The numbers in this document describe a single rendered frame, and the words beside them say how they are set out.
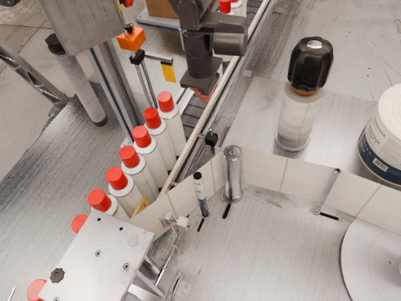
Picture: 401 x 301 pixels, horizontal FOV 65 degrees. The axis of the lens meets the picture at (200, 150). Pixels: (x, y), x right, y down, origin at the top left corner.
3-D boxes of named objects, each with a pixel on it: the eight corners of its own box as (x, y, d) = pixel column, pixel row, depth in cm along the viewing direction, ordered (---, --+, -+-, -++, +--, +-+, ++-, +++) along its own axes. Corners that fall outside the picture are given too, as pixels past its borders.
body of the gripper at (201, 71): (224, 64, 72) (222, 36, 66) (207, 95, 67) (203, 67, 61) (197, 59, 74) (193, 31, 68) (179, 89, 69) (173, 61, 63)
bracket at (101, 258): (106, 334, 39) (103, 333, 38) (39, 297, 42) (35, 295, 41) (156, 235, 46) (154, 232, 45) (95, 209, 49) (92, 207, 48)
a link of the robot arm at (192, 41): (184, 14, 62) (176, 31, 59) (218, 15, 60) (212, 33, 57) (189, 43, 67) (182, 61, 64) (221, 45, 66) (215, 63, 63)
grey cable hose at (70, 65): (103, 129, 66) (56, 46, 49) (90, 125, 67) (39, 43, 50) (112, 117, 68) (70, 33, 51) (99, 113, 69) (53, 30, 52)
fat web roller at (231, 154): (238, 206, 74) (239, 165, 59) (221, 199, 76) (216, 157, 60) (244, 190, 77) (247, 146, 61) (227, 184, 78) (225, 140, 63)
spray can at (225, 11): (231, 64, 103) (230, 5, 86) (216, 61, 104) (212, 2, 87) (236, 54, 105) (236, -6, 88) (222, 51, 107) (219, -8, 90)
